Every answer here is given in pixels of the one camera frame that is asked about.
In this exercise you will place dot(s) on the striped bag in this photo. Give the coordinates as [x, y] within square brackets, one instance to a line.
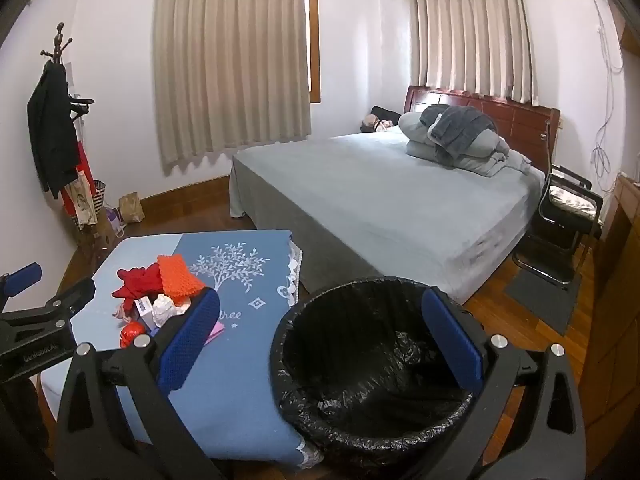
[100, 195]

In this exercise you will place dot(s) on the pink and black bundle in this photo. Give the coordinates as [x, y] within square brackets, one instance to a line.
[380, 122]

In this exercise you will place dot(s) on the small white box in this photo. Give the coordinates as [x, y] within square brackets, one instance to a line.
[145, 312]

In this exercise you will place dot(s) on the red cloth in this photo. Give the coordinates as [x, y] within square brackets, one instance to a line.
[137, 282]

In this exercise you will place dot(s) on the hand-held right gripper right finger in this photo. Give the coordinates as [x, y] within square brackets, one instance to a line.
[452, 340]

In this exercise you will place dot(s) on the wooden coat rack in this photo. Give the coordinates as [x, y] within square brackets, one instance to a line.
[59, 40]

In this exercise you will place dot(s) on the bin with black liner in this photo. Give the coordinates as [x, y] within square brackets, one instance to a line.
[360, 360]

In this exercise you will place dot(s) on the wide beige curtain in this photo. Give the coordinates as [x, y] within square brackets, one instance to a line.
[230, 60]

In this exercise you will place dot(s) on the grey floor mat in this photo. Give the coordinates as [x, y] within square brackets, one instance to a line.
[545, 302]

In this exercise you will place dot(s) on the patterned chair cushion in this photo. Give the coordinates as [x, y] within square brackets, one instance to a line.
[572, 201]

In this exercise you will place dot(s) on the pink paper sheet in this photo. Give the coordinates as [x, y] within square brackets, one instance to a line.
[215, 332]

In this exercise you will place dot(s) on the white crumpled paper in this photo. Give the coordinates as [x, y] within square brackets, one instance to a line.
[162, 310]

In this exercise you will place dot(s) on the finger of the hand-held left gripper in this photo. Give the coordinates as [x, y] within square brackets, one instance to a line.
[22, 277]
[65, 300]

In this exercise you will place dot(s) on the red foil ball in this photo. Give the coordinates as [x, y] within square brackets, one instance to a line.
[131, 334]

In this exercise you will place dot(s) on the purple and white item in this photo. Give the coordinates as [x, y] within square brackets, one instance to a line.
[114, 220]

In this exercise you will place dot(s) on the brown paper bag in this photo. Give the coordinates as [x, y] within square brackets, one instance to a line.
[131, 207]

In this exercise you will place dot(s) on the orange foam net sleeve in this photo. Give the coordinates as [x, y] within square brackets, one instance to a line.
[175, 275]

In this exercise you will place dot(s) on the red bag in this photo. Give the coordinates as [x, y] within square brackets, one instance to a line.
[86, 162]

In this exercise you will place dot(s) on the narrow beige curtain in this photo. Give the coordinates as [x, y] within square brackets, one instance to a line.
[470, 35]

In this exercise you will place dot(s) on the black metal chair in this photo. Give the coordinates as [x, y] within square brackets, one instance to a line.
[555, 227]

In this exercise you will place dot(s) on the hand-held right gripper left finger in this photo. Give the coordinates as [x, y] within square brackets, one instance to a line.
[187, 345]

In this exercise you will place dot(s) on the blue tree-print tablecloth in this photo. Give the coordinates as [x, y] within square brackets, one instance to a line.
[250, 395]

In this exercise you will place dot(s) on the wooden cabinet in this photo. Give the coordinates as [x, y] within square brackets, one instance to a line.
[615, 280]

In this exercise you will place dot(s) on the wooden window frame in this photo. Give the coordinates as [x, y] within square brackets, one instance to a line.
[313, 40]

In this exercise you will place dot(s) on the dark grey clothes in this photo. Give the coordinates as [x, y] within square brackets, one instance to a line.
[465, 125]

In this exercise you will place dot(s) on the dark wooden headboard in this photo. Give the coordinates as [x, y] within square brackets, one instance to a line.
[520, 125]

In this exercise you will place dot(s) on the light grey folded quilt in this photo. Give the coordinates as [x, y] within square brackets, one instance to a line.
[415, 135]

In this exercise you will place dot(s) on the printed tote bag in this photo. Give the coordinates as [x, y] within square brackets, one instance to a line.
[80, 200]

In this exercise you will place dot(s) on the black clothes hangers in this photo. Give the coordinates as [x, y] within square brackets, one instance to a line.
[80, 105]

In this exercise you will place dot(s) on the grey bed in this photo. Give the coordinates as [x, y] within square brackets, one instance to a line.
[375, 200]

